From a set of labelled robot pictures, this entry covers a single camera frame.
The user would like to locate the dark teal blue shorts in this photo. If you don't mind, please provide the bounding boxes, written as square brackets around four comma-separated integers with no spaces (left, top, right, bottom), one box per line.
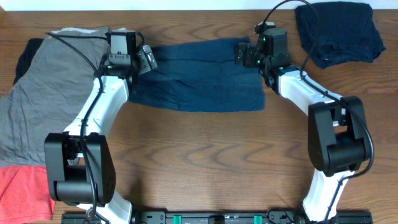
[129,37,266,113]

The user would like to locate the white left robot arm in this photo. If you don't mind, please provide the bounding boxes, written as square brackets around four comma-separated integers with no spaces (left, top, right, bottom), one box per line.
[44,45,157,223]

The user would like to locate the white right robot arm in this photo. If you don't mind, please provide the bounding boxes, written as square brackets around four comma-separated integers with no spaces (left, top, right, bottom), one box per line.
[234,43,374,223]

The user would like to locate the grey shorts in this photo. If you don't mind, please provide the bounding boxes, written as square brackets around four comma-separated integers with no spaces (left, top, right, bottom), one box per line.
[1,27,109,167]

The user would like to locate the folded navy garment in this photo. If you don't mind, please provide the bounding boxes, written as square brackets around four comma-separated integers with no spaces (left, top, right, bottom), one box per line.
[295,1,386,69]

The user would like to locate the black garment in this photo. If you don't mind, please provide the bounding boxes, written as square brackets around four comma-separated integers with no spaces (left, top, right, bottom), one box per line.
[13,38,44,85]

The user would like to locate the red garment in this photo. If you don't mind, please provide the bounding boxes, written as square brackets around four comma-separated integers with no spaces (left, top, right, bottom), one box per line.
[1,166,55,223]

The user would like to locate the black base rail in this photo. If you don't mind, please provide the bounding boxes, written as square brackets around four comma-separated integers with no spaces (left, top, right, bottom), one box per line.
[60,209,374,224]

